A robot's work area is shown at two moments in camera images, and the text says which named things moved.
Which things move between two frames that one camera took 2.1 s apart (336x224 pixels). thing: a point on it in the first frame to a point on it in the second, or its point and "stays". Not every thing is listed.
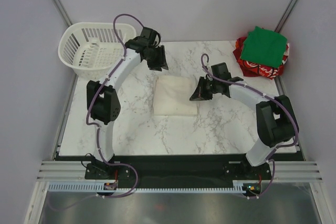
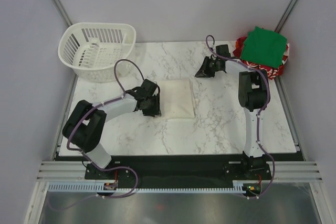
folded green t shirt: [265, 47] stays
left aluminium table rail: [67, 117] stays
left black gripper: [161, 62] to [156, 110]
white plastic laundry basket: [91, 48] stays
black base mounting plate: [176, 171] stays
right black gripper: [199, 93] to [203, 72]
